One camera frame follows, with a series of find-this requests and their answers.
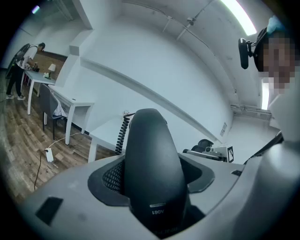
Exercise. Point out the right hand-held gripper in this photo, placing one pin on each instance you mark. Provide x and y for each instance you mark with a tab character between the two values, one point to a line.
220	153

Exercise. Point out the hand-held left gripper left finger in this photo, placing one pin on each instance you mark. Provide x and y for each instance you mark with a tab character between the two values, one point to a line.
70	187

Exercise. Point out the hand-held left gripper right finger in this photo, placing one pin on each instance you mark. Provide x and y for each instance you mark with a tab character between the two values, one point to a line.
269	187

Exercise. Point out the black office chair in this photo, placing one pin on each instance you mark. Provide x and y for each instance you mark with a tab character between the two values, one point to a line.
204	144

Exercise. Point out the grey work table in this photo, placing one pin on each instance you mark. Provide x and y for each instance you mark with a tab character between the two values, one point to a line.
105	133

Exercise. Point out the white desk with grommet hole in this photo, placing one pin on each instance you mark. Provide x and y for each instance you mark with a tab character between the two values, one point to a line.
77	103

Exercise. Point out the white power strip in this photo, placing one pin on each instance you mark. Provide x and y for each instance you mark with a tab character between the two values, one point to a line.
49	154

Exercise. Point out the ceiling light strip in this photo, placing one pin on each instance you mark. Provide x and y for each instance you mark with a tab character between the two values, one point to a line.
265	96
241	14

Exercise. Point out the crumpled light cloth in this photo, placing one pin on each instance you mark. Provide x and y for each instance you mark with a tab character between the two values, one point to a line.
59	109

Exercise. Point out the grey upholstered chair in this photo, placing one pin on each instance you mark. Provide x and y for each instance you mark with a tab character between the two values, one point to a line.
48	100

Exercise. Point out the person's head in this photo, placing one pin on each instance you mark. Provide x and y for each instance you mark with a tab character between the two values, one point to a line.
281	61

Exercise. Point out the white table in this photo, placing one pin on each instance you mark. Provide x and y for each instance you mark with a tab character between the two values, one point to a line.
39	78

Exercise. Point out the small green plant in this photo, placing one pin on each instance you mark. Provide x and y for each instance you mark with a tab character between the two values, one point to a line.
47	75

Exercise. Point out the small white table lamp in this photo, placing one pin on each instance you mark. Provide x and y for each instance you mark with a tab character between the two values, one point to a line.
52	68

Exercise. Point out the white ceiling conduit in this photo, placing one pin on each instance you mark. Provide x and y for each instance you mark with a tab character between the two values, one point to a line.
180	28

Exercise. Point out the blue hair clip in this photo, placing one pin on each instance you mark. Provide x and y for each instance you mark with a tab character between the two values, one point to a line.
276	24

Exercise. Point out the white wall label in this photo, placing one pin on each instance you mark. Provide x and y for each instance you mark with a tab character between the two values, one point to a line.
223	129

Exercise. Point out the white wall pipes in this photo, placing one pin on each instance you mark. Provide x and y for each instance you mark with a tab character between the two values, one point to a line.
250	110

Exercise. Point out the black head camera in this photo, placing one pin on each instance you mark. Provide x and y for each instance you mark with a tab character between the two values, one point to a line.
244	54

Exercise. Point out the black head mount band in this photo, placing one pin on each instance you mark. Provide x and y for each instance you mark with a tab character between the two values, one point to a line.
259	51

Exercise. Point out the ceiling security camera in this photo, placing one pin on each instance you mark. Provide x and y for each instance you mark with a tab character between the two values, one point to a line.
191	21

